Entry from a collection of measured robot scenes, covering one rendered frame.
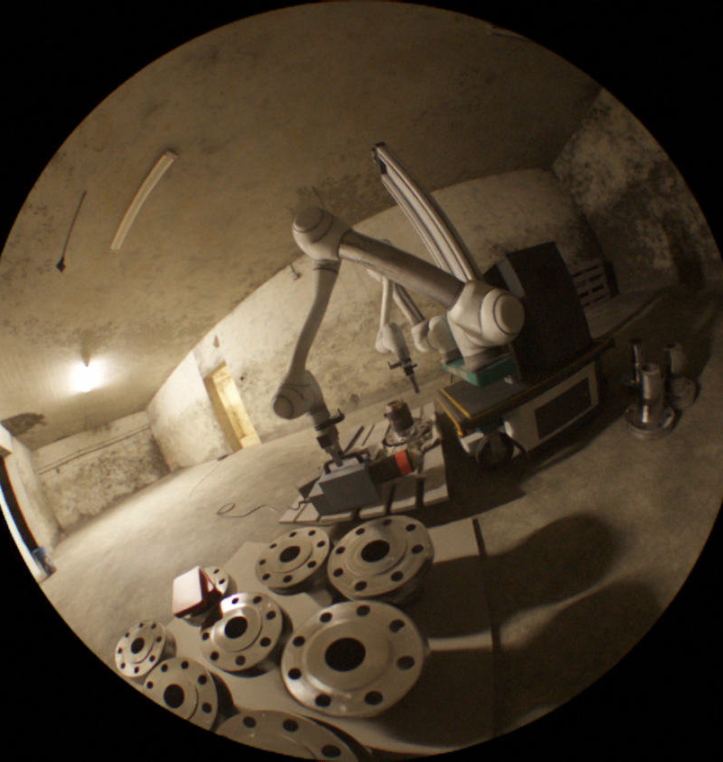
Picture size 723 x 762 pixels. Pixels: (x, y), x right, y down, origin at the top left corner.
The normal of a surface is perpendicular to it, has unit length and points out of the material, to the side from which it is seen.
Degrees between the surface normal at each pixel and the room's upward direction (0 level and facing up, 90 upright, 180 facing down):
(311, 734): 0
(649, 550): 0
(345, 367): 90
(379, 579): 0
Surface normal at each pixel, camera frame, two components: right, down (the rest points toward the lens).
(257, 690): -0.41, -0.91
